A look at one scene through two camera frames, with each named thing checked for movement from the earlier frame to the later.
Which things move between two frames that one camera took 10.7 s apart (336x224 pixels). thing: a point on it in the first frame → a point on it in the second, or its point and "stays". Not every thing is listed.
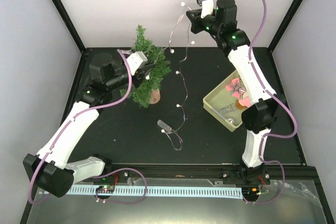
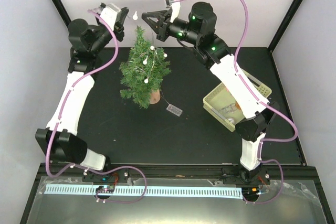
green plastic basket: x=221 y=103 stays
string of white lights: x=176 y=140 → x=145 y=62
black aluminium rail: x=278 y=174 stays
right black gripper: x=195 y=20 → x=161 y=28
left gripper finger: x=148 y=67 → x=122 y=16
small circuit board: x=105 y=189 stays
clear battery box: x=164 y=126 → x=174 y=109
